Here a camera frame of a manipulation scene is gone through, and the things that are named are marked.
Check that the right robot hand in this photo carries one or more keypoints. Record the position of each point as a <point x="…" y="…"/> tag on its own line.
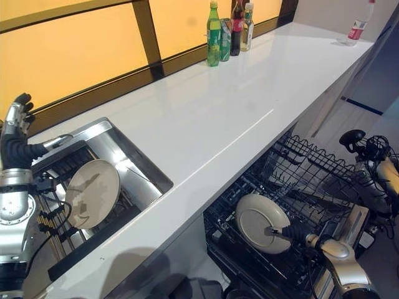
<point x="296" y="235"/>

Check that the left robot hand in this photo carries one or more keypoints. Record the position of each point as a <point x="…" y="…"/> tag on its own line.
<point x="15" y="149"/>

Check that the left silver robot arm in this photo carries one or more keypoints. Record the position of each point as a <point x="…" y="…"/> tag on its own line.
<point x="15" y="202"/>

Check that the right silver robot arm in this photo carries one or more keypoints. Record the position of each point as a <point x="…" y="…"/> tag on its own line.
<point x="338" y="250"/>

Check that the silver faucet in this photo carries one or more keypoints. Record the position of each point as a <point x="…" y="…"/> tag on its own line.
<point x="56" y="141"/>

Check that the black sink dish rack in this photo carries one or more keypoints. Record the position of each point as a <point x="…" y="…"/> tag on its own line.
<point x="76" y="154"/>

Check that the cream plate with stains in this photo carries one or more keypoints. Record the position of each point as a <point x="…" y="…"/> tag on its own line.
<point x="93" y="193"/>

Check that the black electric scooter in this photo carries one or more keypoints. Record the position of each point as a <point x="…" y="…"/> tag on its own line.
<point x="385" y="172"/>

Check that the stainless steel sink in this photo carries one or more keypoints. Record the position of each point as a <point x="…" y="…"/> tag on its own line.
<point x="140" y="174"/>

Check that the green soda can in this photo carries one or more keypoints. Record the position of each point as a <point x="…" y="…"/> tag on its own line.
<point x="225" y="40"/>

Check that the clear yellow drink bottle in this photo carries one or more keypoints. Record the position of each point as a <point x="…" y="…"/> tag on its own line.
<point x="247" y="31"/>

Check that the dark cola bottle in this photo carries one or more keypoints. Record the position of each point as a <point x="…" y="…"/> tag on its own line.
<point x="236" y="29"/>

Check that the red label water bottle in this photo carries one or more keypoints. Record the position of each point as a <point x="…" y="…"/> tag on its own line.
<point x="358" y="29"/>

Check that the green soda bottle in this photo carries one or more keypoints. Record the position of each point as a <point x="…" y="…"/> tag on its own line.
<point x="214" y="34"/>

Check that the dark brown window frame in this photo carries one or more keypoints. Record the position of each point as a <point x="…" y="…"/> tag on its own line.
<point x="146" y="34"/>

